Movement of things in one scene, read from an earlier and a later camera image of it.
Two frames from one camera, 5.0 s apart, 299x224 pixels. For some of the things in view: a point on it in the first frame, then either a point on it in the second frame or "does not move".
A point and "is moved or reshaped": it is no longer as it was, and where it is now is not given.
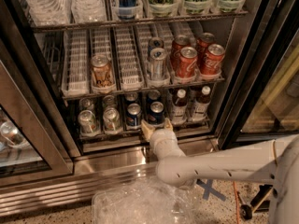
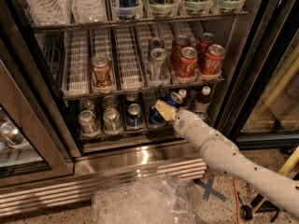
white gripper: (162, 137) -> (182, 122)
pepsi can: (156, 114) is moved or reshaped
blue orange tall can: (127, 1) does not move
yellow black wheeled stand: (258, 203) does not move
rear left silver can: (86, 104) does not move
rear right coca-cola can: (203, 43) does not move
